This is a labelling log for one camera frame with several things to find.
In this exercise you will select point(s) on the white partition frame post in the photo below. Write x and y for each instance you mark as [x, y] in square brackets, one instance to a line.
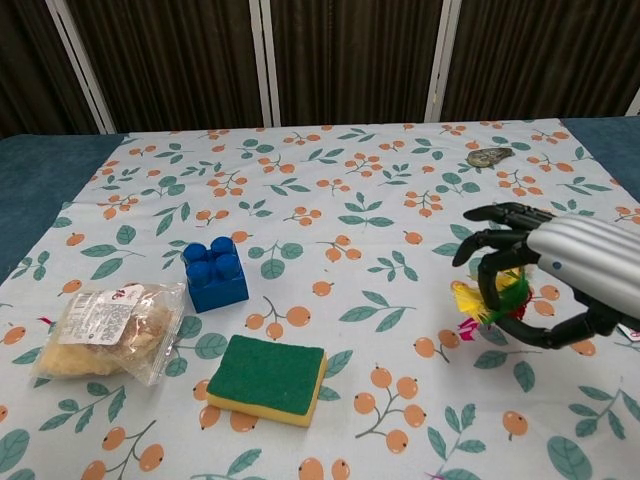
[443, 60]
[270, 65]
[82, 65]

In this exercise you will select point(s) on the bagged bread in plastic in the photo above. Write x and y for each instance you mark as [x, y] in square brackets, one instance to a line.
[110, 330]

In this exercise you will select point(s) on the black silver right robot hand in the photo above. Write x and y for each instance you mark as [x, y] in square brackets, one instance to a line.
[575, 250]

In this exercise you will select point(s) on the floral printed tablecloth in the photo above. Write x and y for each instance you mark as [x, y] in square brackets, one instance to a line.
[350, 200]

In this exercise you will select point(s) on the queen of hearts playing card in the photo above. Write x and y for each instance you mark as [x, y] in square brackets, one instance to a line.
[632, 334]

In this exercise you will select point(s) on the green yellow scouring sponge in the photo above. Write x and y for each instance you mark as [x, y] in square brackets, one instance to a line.
[265, 372]

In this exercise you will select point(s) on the colourful feather shuttlecock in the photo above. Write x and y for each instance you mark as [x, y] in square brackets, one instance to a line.
[470, 302]

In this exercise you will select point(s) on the grey correction tape dispenser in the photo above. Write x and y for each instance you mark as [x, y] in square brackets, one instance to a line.
[487, 156]

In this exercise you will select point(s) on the blue toy building block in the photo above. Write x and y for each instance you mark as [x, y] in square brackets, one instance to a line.
[215, 285]

